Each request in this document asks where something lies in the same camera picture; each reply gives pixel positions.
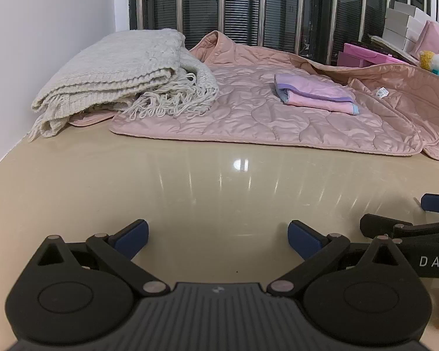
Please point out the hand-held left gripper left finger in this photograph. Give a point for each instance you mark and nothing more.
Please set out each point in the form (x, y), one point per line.
(131, 237)

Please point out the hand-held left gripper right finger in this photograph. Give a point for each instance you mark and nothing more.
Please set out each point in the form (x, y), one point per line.
(303, 239)

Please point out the pink and blue garment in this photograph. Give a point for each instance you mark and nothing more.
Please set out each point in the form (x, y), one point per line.
(314, 95)

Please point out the pink quilted blanket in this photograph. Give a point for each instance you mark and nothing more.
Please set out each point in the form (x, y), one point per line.
(263, 124)

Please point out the yellow and white plush toy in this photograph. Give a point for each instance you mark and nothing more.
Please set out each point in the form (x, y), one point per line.
(437, 64)

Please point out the pink box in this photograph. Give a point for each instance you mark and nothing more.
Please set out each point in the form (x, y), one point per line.
(369, 55)

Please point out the dark flat board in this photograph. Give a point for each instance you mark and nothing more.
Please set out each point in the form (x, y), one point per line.
(391, 45)

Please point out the pink pouch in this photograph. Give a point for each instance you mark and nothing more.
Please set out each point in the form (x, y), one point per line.
(433, 38)

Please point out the white knit fringed blanket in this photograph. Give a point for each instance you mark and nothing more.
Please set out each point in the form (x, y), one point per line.
(113, 69)

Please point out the stack of white boxes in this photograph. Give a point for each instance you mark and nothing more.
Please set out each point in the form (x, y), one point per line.
(406, 25)

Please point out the metal window railing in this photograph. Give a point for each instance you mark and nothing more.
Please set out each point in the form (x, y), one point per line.
(278, 7)

